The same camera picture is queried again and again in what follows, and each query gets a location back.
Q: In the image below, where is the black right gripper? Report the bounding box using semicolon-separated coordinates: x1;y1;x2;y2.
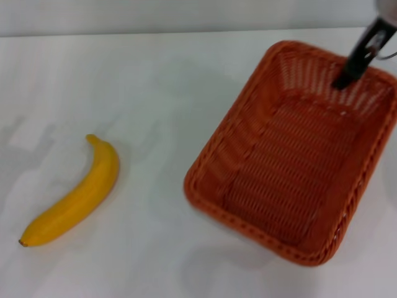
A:
332;17;397;91

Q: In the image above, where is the orange woven basket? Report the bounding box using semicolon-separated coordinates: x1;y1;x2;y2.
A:
182;40;397;268

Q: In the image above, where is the yellow banana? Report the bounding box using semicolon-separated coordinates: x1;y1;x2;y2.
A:
18;133;121;248

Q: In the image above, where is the thin grey cable loop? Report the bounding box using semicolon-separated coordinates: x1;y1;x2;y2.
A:
376;49;397;61

